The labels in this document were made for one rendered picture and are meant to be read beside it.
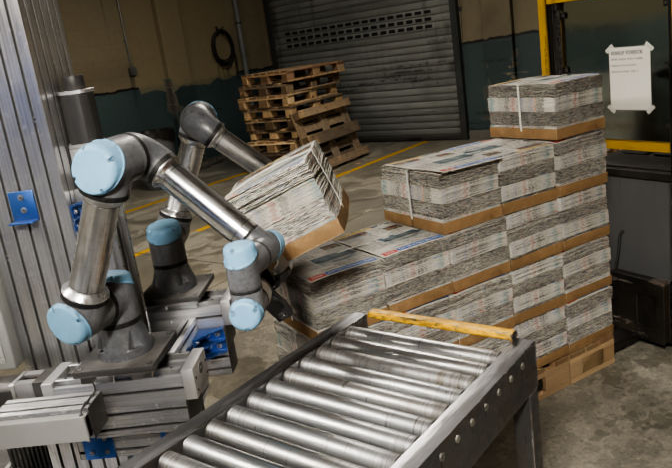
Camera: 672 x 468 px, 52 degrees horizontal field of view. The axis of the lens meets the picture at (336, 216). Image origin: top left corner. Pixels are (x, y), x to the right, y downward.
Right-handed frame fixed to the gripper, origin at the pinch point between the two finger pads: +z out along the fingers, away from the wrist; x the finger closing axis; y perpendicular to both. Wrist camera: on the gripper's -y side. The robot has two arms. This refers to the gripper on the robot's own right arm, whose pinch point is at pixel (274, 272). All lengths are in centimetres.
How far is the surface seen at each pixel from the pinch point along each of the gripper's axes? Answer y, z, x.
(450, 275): -47, 65, -36
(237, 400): -14.5, -35.6, 11.9
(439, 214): -25, 67, -43
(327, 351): -21.8, -13.7, -5.8
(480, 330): -34, -14, -43
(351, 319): -23.5, 4.8, -10.9
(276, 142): -11, 699, 131
